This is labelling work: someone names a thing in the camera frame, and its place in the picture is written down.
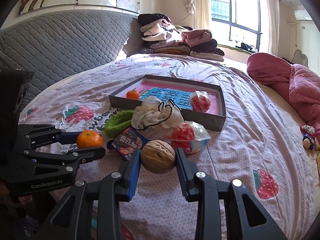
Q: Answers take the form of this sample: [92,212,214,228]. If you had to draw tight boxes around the red toy egg packet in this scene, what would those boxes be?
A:
[167,121,212,154]

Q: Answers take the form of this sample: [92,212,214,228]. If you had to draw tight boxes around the brown walnut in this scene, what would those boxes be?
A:
[140,140,175,174]

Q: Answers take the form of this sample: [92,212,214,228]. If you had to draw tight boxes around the orange tangerine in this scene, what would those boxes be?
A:
[76,130,103,148]

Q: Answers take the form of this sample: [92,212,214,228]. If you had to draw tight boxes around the blue cookie packet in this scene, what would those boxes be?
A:
[107,127,149,161]

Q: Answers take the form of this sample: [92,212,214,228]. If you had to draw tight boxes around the cream lace scrunchie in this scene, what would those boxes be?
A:
[131,96,184,131]

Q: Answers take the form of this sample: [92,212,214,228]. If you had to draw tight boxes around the green fuzzy scrunchie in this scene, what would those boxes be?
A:
[104,110,134,139]

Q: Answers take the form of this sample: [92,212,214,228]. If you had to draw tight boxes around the grey shallow cardboard box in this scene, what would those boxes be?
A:
[108,75,226,132]

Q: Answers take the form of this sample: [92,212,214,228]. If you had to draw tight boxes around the red toy egg in box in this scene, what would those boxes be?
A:
[189,91,211,113]

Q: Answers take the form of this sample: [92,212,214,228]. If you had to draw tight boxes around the blue book in box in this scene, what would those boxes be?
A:
[140,87,192,110]

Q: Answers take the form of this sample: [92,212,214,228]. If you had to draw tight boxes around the grey quilted headboard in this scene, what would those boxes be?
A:
[1,10,143,106]

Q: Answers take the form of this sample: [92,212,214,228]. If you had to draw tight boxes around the tangerine with stem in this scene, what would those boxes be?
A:
[126,89,140,100]

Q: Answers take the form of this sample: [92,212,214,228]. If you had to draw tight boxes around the small doll toy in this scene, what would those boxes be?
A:
[300,125,315,150]

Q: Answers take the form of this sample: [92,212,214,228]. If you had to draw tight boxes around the pink quilted blanket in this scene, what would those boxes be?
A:
[247,53,320,138]

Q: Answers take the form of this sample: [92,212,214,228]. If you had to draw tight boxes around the dark items on windowsill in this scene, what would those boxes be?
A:
[235,42,258,54]

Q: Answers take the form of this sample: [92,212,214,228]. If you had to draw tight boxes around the pile of folded clothes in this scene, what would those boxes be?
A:
[138,14,225,62]

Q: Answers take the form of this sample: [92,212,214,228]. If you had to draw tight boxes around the white curved chair back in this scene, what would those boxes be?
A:
[291,49,309,68]

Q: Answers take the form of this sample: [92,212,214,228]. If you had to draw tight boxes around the cream left curtain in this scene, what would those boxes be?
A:
[185,0,211,29]

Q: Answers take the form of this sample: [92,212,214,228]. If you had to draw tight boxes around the cream curtain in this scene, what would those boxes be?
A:
[266,0,280,56]
[185,0,211,29]

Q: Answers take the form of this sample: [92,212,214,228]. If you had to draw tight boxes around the cream right curtain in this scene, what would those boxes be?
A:
[266,0,280,56]

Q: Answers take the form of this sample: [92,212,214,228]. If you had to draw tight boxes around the white air conditioner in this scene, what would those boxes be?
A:
[294,9,313,21]

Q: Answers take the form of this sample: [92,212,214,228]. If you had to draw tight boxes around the window with dark frame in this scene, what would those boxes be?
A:
[209,0,263,51]

